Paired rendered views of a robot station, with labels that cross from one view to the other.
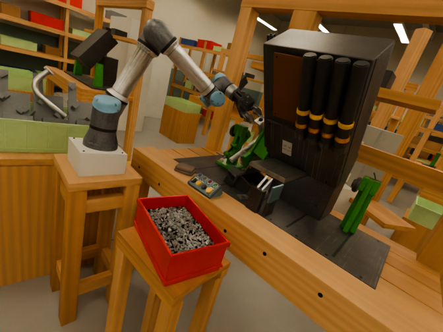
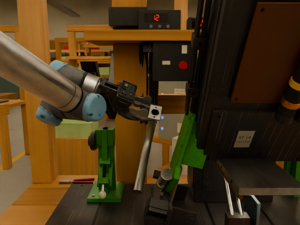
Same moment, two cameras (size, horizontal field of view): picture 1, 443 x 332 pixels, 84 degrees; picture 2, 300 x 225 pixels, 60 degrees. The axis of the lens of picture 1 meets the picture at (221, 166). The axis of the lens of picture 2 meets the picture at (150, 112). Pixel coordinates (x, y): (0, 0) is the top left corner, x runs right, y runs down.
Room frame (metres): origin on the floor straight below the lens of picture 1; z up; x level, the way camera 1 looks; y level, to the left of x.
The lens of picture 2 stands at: (0.61, 0.40, 1.41)
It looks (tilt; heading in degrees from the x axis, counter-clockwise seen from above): 10 degrees down; 323
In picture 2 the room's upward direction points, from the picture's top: straight up
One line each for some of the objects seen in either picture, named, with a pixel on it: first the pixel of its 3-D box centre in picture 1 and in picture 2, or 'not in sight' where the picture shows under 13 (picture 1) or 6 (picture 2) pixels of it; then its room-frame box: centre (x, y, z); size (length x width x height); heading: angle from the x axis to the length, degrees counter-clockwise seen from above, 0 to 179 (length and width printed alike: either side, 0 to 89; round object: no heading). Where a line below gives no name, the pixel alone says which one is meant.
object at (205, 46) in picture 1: (202, 82); not in sight; (7.58, 1.25, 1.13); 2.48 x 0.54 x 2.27; 51
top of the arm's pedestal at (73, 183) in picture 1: (97, 169); not in sight; (1.08, 0.58, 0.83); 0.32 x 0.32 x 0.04; 47
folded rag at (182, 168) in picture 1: (185, 168); not in sight; (1.19, 0.18, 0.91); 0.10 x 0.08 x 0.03; 82
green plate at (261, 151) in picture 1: (267, 143); (191, 142); (1.17, -0.19, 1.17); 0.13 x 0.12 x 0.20; 53
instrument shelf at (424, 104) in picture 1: (332, 84); (199, 38); (1.38, -0.44, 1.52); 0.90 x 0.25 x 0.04; 53
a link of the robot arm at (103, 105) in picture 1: (106, 111); not in sight; (1.10, 0.58, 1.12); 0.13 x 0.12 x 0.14; 21
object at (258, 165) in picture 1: (288, 168); (243, 163); (1.04, -0.29, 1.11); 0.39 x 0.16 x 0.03; 143
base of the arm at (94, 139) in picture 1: (101, 136); not in sight; (1.08, 0.58, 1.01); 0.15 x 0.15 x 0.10
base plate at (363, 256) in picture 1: (268, 198); (207, 212); (1.17, -0.28, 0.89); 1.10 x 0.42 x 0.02; 53
